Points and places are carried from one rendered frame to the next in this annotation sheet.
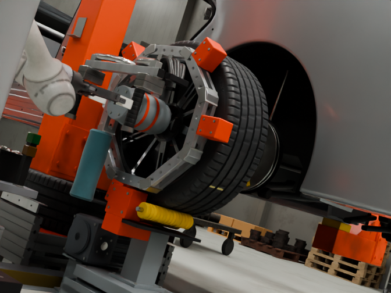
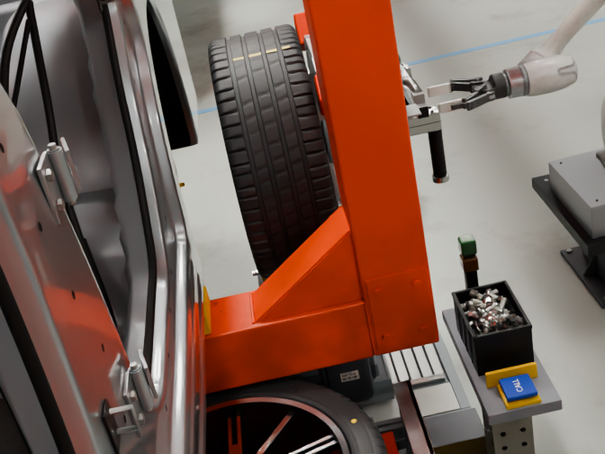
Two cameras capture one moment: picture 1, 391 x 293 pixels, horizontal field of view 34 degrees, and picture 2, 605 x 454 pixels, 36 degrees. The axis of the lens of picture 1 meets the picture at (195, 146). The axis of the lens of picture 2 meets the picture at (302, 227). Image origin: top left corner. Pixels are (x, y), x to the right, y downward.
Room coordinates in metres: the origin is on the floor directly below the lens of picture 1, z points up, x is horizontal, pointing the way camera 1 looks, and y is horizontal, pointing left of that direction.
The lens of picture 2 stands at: (4.16, 1.70, 1.89)
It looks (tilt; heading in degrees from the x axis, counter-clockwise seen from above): 29 degrees down; 224
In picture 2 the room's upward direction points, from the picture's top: 12 degrees counter-clockwise
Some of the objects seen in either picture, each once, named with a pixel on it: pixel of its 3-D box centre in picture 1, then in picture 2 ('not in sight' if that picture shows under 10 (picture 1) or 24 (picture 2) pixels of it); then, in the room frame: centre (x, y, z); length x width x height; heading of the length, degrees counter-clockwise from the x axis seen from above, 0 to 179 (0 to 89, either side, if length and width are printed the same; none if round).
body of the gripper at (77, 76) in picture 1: (77, 85); (489, 87); (1.95, 0.40, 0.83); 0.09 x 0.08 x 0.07; 135
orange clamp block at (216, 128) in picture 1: (214, 128); not in sight; (2.19, -0.04, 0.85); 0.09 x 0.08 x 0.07; 45
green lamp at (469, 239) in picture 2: (33, 138); (467, 245); (2.47, 0.60, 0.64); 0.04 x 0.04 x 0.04; 45
